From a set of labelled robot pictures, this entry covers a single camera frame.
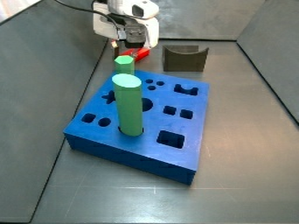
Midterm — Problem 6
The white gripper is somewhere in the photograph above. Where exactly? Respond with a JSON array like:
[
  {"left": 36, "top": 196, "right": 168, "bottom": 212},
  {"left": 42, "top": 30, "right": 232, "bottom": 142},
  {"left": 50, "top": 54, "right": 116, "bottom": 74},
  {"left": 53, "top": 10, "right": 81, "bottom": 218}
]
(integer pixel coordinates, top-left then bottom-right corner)
[{"left": 92, "top": 0, "right": 158, "bottom": 48}]

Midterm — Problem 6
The red square-circle block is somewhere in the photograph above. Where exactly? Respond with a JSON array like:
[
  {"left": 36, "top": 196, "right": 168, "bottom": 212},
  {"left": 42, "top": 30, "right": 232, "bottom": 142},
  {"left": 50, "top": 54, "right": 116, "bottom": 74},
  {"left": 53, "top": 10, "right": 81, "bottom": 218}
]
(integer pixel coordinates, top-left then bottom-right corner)
[{"left": 120, "top": 48, "right": 149, "bottom": 62}]

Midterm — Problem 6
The black curved fixture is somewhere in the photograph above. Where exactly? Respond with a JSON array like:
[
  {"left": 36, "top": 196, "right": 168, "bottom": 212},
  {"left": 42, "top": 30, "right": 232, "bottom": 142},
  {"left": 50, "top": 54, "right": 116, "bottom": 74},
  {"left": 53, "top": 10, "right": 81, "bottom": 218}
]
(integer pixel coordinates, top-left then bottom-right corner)
[{"left": 162, "top": 45, "right": 209, "bottom": 72}]

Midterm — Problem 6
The blue foam peg board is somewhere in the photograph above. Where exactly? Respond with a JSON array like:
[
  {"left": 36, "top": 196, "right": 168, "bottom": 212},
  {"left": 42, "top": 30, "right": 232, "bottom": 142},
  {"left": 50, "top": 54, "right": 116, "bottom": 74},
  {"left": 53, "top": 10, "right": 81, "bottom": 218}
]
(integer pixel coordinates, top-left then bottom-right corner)
[{"left": 64, "top": 70, "right": 209, "bottom": 185}]

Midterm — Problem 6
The green hexagonal peg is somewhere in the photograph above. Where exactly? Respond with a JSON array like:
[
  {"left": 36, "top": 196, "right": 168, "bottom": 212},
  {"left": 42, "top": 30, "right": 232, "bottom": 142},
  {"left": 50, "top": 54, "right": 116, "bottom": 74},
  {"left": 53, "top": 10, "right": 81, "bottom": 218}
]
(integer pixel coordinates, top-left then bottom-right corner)
[{"left": 114, "top": 55, "right": 134, "bottom": 74}]

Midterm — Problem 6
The green round peg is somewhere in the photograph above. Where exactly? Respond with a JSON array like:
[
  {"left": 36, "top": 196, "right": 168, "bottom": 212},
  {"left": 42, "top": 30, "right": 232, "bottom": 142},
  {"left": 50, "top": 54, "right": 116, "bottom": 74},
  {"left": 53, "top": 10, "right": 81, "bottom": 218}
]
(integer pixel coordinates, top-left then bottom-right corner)
[{"left": 112, "top": 73, "right": 142, "bottom": 137}]

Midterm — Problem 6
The black cable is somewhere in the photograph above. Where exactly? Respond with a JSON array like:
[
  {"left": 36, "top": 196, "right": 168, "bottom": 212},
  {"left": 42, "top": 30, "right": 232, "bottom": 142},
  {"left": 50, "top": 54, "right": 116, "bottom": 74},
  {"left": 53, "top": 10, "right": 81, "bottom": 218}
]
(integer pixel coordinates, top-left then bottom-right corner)
[{"left": 53, "top": 0, "right": 122, "bottom": 40}]

